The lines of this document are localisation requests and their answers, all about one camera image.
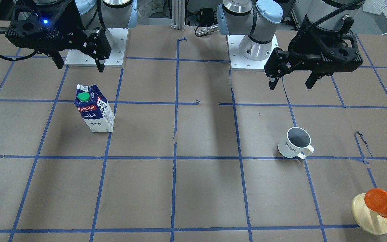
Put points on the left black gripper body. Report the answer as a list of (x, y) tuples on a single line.
[(300, 50)]

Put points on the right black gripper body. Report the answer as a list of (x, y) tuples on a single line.
[(75, 24)]

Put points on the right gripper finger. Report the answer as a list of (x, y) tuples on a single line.
[(100, 63), (58, 60)]

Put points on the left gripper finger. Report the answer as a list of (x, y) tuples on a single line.
[(312, 79), (273, 82)]

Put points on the blue white milk carton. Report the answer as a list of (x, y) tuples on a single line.
[(94, 109)]

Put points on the white mug dark interior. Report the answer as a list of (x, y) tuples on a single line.
[(296, 143)]

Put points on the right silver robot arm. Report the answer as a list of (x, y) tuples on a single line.
[(108, 14)]

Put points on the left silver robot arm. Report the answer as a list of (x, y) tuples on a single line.
[(259, 21)]

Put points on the orange mug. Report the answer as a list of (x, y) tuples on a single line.
[(376, 200)]

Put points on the wooden mug tree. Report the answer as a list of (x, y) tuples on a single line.
[(366, 218)]

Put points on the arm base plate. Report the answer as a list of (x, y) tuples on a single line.
[(246, 55), (111, 43)]

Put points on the aluminium frame post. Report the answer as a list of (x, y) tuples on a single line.
[(178, 15)]

